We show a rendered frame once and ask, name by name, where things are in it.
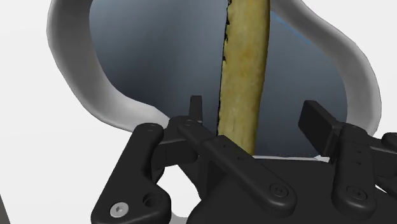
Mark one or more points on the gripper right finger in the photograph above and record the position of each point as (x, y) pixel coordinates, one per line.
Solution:
(350, 173)

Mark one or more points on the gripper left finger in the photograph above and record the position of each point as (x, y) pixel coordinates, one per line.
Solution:
(136, 173)

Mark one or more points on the white wavy-rimmed bowl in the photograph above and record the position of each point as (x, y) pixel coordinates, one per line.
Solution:
(77, 77)

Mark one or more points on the yellow-brown long stick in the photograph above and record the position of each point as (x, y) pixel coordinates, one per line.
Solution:
(245, 77)

